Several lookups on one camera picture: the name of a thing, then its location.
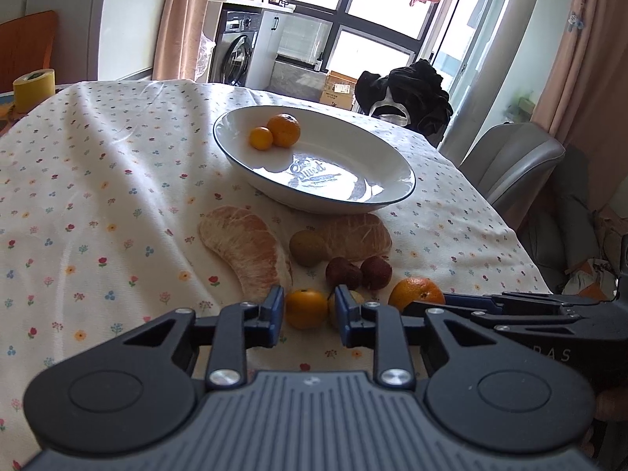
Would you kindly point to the clear plastic hanger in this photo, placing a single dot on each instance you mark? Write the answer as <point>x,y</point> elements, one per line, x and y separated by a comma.
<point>392,110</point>

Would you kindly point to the white plate with blue rim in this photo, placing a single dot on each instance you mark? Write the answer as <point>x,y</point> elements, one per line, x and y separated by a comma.
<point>343,171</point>

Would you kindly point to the white and orange bag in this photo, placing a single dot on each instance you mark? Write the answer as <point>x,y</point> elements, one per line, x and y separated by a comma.
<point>591,277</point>

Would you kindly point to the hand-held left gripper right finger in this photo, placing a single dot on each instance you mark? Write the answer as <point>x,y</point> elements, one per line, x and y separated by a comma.
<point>345,315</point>

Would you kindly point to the short peeled pomelo segment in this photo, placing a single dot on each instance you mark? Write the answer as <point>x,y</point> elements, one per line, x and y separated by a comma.
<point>358,238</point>

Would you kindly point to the small yellow fruit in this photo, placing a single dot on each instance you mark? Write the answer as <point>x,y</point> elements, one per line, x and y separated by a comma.
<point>356,298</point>

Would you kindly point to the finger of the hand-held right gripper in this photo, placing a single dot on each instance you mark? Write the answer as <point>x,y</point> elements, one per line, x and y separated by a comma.
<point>515,298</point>
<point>461,310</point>

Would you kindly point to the grey washing machine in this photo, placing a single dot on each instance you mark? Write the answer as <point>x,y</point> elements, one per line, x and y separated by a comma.
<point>235,49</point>

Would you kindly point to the cardboard box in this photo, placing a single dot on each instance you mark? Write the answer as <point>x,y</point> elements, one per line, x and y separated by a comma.
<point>338,89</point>

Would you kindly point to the grey chair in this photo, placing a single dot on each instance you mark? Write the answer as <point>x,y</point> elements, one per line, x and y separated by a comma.
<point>510,167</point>

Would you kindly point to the clear plastic bag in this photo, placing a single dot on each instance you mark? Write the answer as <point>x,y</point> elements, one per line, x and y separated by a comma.
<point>205,56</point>

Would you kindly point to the small red fruit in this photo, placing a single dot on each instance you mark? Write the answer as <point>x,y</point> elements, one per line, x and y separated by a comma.
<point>342,273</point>
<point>377,272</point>

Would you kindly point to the large peeled pomelo segment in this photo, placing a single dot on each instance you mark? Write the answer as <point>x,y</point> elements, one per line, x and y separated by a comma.
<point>240,245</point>

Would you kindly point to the small orange kumquat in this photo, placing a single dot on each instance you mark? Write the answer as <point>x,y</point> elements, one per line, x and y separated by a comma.
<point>306,309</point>
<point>260,138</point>

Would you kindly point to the floral white tablecloth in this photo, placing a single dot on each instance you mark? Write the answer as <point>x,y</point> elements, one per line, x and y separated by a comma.
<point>98,206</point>

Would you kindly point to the medium orange tangerine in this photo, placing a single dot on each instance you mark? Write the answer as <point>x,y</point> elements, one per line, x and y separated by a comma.
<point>284,130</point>

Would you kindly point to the white refrigerator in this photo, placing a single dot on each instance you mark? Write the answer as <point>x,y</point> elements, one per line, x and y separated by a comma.
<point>127,14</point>

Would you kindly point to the white cabinet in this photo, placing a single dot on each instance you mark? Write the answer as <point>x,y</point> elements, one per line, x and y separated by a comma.
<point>265,49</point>

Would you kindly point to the orange wooden chair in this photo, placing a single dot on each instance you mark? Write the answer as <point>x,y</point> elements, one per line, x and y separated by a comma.
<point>29,44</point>

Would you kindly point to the pink curtain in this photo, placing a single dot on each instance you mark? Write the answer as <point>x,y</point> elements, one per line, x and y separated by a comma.
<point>179,19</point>
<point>584,83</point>

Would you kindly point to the large orange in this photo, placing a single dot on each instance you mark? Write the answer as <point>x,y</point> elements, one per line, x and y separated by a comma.
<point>417,290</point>

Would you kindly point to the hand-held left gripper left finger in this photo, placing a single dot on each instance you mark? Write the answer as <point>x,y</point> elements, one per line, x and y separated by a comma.
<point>274,315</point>

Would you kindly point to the black clothes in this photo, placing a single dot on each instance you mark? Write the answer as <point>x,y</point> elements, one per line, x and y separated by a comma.
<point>422,88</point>

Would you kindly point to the person's right hand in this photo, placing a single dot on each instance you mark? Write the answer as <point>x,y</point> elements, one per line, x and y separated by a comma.
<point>611,405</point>

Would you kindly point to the yellow tape roll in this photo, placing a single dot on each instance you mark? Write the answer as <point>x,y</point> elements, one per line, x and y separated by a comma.
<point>33,89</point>

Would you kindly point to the green-brown kiwi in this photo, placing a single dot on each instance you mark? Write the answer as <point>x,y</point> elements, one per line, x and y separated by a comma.
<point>307,248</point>

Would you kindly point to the black window frame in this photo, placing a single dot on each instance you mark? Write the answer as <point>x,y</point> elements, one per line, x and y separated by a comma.
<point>343,17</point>

